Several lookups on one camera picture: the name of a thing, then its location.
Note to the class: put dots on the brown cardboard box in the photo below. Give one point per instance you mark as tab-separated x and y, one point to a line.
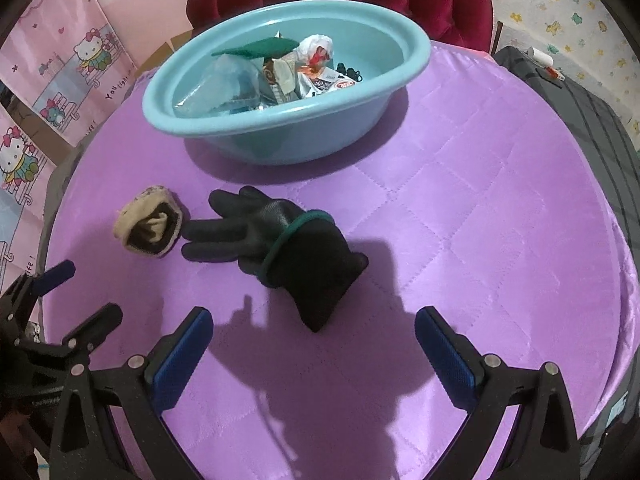
165	50

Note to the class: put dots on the cartoon cat wall poster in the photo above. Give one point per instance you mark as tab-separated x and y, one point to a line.
90	55

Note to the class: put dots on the purple quilted mat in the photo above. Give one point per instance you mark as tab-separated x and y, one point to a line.
450	210

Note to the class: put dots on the clear plastic bag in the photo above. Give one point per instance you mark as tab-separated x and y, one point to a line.
220	80

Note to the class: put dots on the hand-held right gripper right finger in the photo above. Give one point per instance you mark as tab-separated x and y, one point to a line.
445	360

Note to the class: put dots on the black claw hair clip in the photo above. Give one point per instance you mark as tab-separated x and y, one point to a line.
347	70

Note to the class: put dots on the green elastic band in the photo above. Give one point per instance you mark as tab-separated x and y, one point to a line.
316	215

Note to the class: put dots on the beige knitted sock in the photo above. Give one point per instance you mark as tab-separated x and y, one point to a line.
130	212

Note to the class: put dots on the light blue plastic basin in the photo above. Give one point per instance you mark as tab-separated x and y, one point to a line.
300	140

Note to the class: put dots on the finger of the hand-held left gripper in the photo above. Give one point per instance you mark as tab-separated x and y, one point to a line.
57	275
105	320

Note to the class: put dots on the dark grey suitcase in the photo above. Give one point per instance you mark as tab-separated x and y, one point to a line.
590	160

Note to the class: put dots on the silver foil wrapper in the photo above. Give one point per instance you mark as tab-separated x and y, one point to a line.
320	85

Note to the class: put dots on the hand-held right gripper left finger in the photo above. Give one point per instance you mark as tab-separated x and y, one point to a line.
180	360

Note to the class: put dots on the green cloth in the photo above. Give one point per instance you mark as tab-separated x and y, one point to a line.
260	47

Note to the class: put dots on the black work glove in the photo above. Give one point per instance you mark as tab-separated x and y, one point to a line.
240	232

